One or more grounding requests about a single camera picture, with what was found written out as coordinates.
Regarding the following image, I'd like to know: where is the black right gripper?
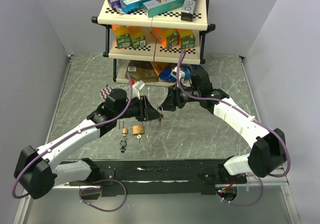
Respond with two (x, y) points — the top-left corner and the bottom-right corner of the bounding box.
(159, 83), (201, 111)

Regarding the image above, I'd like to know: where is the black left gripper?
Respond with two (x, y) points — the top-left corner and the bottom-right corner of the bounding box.
(115, 95), (163, 122)

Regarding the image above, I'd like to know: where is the large brass padlock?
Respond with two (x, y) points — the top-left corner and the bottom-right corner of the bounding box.
(132, 121), (151, 135)

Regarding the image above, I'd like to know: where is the small brass padlock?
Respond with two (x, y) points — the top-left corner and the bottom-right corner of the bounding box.
(118, 120), (129, 136)

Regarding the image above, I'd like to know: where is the key with panda keychain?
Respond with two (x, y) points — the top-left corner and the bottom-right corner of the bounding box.
(120, 134), (127, 153)

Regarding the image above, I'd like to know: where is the medium brass padlock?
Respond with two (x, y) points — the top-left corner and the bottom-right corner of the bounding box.
(157, 106), (164, 122)

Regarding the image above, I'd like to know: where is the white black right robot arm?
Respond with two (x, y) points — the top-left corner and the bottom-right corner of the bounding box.
(161, 69), (287, 183)

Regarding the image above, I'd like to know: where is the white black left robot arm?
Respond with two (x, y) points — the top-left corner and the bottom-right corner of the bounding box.
(11, 89), (163, 199)

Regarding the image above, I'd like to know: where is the blue chips bag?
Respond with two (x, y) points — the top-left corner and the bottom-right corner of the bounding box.
(159, 64), (202, 82)

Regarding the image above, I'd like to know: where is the orange snack bag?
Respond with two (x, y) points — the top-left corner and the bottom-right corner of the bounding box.
(151, 61), (170, 77)

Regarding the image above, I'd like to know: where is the brown snack bag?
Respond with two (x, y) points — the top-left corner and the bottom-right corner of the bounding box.
(126, 60), (159, 83)

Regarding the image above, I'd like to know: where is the purple striped sponge pad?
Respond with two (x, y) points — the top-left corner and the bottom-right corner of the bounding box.
(99, 85), (113, 101)

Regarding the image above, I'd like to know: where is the orange green box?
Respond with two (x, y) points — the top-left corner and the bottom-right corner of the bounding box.
(111, 25), (132, 49)
(152, 28), (179, 49)
(176, 29), (196, 50)
(128, 26), (147, 49)

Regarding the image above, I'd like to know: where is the cream three-tier shelf rack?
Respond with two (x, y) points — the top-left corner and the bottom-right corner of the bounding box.
(91, 0), (216, 89)

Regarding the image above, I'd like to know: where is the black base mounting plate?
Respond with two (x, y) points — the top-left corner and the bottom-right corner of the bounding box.
(70, 159), (247, 197)

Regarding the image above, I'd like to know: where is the teal RIO box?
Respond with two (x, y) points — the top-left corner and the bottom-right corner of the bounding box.
(142, 0), (185, 18)

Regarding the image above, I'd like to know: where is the silver RIO box right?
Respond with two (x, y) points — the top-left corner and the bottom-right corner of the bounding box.
(180, 0), (197, 22)

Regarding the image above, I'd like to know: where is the blue toothpaste box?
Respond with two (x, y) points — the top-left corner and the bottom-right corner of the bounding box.
(120, 0), (152, 14)

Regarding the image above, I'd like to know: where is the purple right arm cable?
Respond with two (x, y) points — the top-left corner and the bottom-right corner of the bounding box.
(176, 50), (291, 178)

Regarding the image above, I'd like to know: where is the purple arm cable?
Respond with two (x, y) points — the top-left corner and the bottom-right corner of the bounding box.
(176, 50), (291, 178)
(11, 73), (134, 199)

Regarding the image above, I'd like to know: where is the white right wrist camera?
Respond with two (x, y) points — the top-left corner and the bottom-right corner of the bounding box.
(170, 67), (186, 83)

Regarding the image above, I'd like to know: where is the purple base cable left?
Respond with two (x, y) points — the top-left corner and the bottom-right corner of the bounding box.
(79, 179), (127, 212)

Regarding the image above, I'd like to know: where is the aluminium rail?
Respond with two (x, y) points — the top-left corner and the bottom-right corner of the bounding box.
(246, 167), (289, 186)

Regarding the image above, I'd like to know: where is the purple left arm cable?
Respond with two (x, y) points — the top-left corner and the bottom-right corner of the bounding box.
(11, 73), (134, 199)

